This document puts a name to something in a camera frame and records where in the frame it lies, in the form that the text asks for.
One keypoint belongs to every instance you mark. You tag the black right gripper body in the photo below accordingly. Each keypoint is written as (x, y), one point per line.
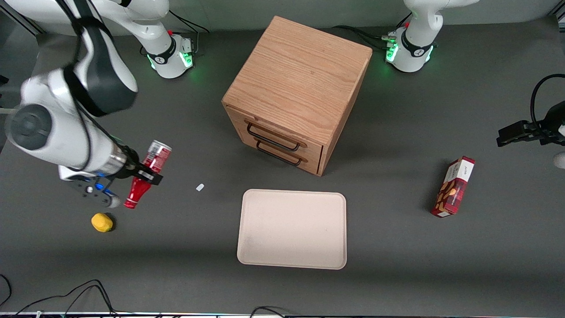
(131, 168)

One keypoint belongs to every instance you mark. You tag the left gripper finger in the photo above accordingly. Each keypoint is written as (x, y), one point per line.
(518, 128)
(516, 138)

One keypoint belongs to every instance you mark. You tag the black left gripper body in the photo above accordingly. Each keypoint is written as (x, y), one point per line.
(553, 122)

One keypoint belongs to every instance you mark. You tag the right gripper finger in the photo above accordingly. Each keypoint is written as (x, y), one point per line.
(150, 176)

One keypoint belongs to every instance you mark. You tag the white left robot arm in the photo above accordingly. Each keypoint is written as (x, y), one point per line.
(419, 44)

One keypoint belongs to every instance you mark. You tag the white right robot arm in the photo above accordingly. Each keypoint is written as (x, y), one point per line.
(53, 132)

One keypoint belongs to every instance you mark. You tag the beige plastic tray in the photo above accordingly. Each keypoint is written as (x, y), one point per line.
(291, 229)

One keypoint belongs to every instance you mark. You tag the yellow lemon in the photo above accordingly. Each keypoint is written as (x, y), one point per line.
(102, 222)

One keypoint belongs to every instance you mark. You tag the red cookie box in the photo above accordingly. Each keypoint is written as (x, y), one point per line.
(452, 187)

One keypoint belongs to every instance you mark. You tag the wooden drawer cabinet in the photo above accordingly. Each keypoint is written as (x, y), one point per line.
(300, 75)

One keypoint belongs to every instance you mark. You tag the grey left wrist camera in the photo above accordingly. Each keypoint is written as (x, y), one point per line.
(561, 160)

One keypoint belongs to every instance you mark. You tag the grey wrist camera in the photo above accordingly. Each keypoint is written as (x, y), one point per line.
(90, 190)
(561, 160)

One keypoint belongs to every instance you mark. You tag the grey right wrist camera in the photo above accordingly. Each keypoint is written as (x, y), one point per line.
(90, 190)

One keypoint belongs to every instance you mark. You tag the metal frame profile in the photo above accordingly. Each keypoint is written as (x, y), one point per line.
(22, 20)
(557, 11)

